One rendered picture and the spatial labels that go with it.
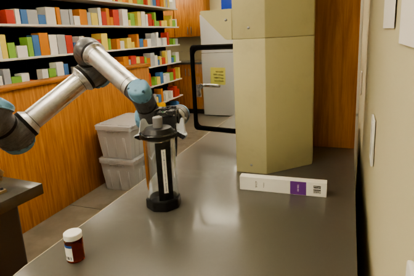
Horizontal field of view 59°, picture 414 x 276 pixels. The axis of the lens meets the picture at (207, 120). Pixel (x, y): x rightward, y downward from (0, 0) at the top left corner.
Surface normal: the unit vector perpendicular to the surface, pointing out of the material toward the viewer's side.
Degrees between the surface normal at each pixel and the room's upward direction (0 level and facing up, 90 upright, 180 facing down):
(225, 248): 0
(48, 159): 90
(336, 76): 90
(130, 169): 95
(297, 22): 90
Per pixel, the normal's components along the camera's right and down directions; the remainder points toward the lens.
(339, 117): -0.36, 0.23
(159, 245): -0.05, -0.97
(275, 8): 0.40, 0.18
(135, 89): -0.14, -0.56
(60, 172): 0.93, 0.04
